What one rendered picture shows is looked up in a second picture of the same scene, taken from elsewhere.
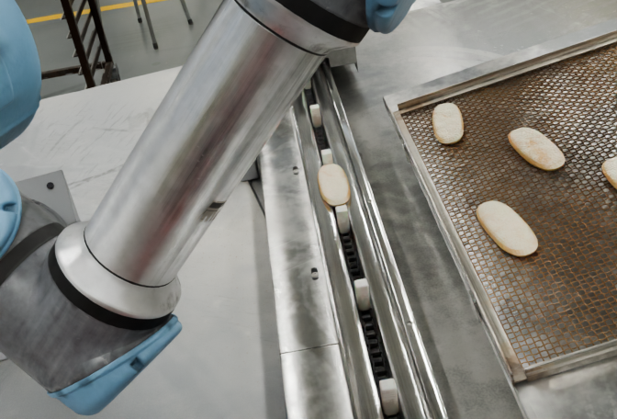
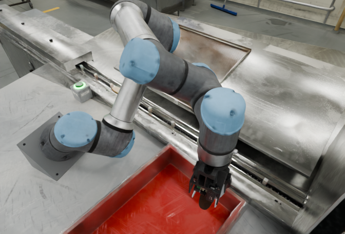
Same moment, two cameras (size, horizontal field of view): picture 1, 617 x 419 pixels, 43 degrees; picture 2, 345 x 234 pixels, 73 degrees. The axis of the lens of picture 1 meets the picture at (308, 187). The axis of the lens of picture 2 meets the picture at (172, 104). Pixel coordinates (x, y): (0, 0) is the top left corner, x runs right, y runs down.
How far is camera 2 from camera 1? 53 cm
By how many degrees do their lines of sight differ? 39
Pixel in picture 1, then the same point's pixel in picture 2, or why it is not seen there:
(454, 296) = (163, 103)
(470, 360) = (175, 113)
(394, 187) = not seen: hidden behind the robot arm
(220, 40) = not seen: hidden behind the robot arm
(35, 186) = (54, 118)
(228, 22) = not seen: hidden behind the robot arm
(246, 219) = (100, 106)
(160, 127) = (131, 86)
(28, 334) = (110, 144)
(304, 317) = (144, 118)
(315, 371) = (157, 127)
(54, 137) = (6, 109)
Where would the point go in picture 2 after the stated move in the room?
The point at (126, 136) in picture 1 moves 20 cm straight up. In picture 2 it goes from (35, 99) to (17, 66)
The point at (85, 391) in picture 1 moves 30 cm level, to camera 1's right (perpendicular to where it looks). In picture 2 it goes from (127, 150) to (181, 107)
